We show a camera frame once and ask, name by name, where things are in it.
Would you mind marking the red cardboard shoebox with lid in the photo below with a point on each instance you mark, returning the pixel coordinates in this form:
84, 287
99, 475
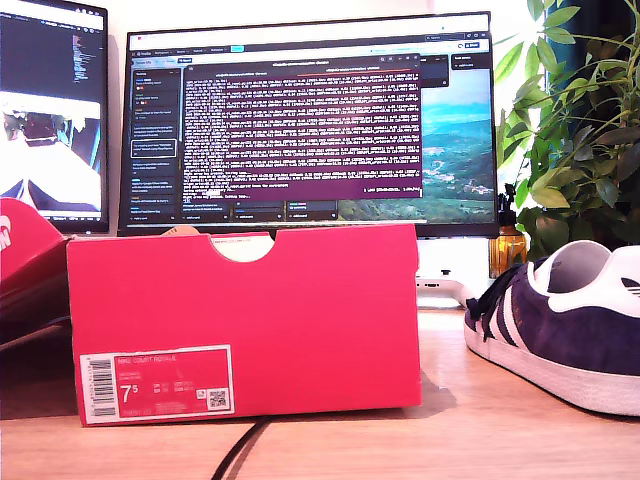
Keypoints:
250, 325

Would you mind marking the blue suede shoe white stripes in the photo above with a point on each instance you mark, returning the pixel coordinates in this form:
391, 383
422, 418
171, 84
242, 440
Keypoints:
575, 340

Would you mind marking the wide black computer monitor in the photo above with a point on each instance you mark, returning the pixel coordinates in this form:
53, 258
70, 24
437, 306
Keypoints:
300, 125

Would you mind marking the white game controller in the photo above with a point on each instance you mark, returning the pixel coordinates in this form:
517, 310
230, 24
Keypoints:
442, 287

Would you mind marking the amber pump bottle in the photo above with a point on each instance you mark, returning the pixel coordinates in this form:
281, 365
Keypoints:
507, 247

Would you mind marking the green leafy houseplant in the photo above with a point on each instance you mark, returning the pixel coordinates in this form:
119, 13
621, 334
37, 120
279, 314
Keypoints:
575, 150

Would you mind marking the small black computer monitor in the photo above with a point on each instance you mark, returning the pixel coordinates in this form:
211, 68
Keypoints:
50, 60

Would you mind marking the dark teal curtain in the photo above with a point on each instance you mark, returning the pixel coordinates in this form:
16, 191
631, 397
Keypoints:
600, 20

